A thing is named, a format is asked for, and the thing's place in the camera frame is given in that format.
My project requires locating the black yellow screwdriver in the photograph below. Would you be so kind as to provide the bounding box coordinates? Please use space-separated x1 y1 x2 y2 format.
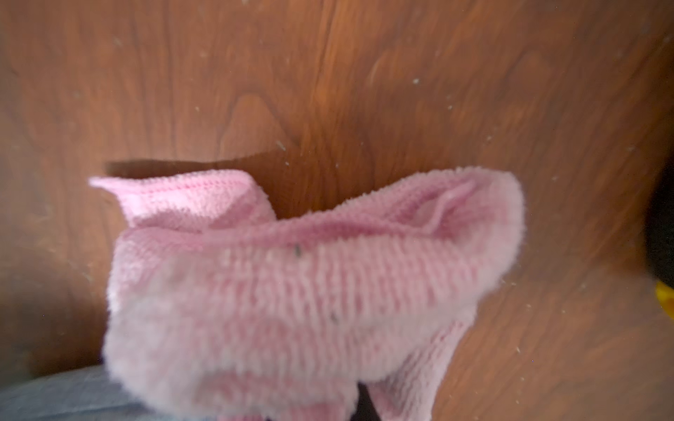
644 156 673 319

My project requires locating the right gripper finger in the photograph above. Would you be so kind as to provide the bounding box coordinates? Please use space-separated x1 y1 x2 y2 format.
350 383 381 421

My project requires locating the pink microfibre cloth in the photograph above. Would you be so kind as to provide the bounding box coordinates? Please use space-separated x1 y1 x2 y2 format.
91 168 525 420

